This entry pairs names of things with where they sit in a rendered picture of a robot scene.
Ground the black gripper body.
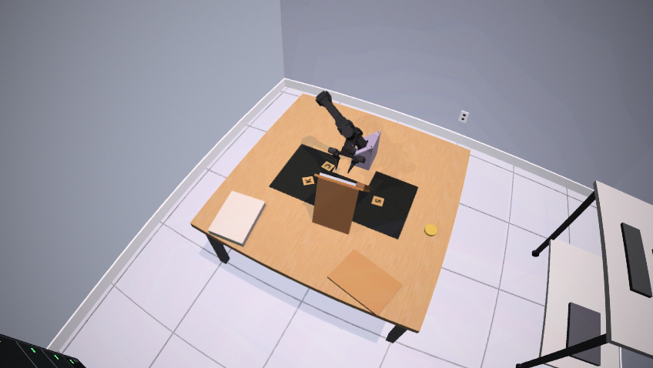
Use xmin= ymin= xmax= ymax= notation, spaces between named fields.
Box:
xmin=328 ymin=140 xmax=366 ymax=163

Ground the yellow round disc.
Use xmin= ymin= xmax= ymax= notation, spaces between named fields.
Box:
xmin=424 ymin=224 xmax=437 ymax=236

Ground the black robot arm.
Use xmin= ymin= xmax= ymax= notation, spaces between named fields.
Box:
xmin=315 ymin=91 xmax=368 ymax=156

